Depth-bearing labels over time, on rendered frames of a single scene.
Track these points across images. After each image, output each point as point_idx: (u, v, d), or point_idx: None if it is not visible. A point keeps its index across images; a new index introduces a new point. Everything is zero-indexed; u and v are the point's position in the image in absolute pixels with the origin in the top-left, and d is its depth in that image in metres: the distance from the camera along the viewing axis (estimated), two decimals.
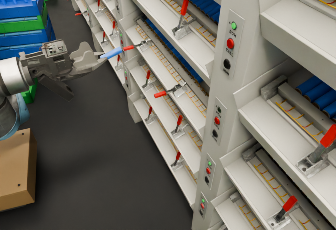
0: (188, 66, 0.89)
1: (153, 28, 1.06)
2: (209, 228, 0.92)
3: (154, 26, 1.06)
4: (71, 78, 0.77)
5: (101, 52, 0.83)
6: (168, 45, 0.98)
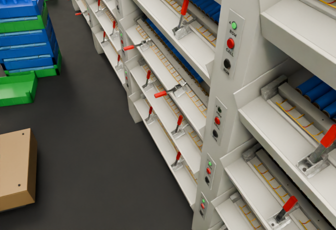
0: (188, 66, 0.89)
1: (153, 28, 1.06)
2: (209, 228, 0.92)
3: (154, 26, 1.06)
4: None
5: None
6: (168, 45, 0.98)
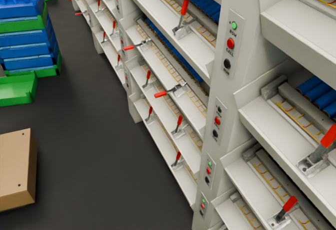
0: (188, 66, 0.89)
1: (153, 28, 1.06)
2: (209, 228, 0.92)
3: (154, 26, 1.06)
4: None
5: None
6: (168, 45, 0.98)
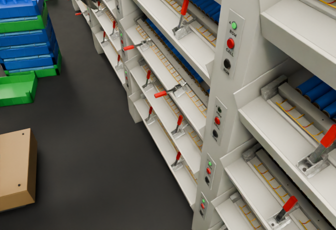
0: (188, 66, 0.89)
1: (153, 28, 1.06)
2: (209, 228, 0.92)
3: (154, 26, 1.06)
4: None
5: (101, 0, 1.18)
6: (168, 45, 0.98)
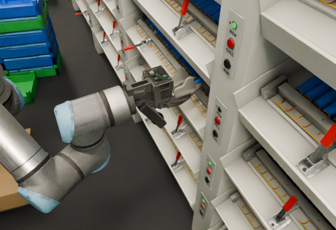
0: (188, 66, 0.89)
1: (153, 28, 1.06)
2: (209, 228, 0.92)
3: (154, 26, 1.06)
4: (171, 105, 0.74)
5: (194, 77, 0.80)
6: (168, 45, 0.98)
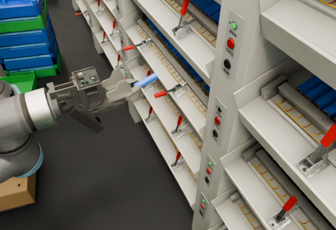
0: (188, 66, 0.89)
1: (153, 28, 1.06)
2: (209, 228, 0.92)
3: (154, 26, 1.06)
4: (103, 110, 0.69)
5: (134, 80, 0.75)
6: (168, 45, 0.98)
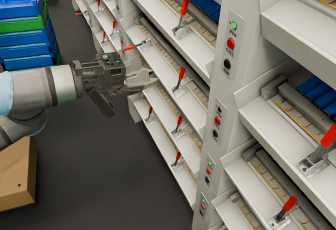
0: None
1: (156, 26, 1.06)
2: (209, 228, 0.92)
3: None
4: (121, 94, 0.71)
5: (149, 70, 0.79)
6: None
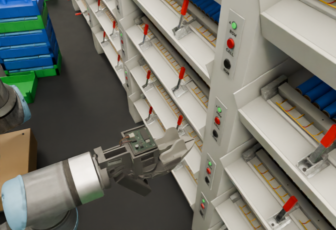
0: None
1: None
2: (209, 228, 0.92)
3: None
4: (157, 175, 0.59)
5: (188, 138, 0.64)
6: None
